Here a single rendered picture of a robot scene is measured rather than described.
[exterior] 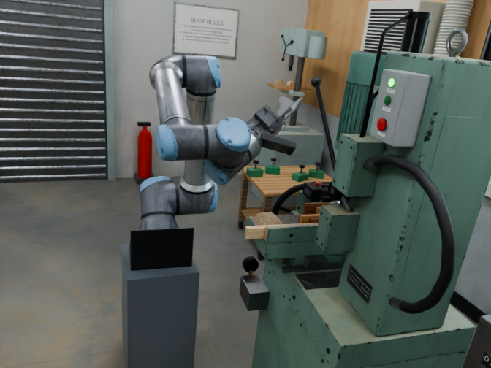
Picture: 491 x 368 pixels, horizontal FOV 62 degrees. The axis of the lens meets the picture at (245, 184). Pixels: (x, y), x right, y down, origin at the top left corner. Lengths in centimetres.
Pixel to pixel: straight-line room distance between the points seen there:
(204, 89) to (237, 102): 286
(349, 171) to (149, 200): 101
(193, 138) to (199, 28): 323
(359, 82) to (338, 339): 72
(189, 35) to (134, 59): 57
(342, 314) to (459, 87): 68
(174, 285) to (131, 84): 269
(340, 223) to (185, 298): 91
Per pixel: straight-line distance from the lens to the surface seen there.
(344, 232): 121
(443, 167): 105
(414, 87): 98
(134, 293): 181
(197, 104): 161
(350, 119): 131
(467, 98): 104
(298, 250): 140
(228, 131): 104
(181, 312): 191
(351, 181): 110
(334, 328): 121
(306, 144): 379
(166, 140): 103
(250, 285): 163
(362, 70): 129
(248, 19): 439
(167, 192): 185
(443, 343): 138
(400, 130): 99
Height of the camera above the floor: 154
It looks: 20 degrees down
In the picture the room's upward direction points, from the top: 6 degrees clockwise
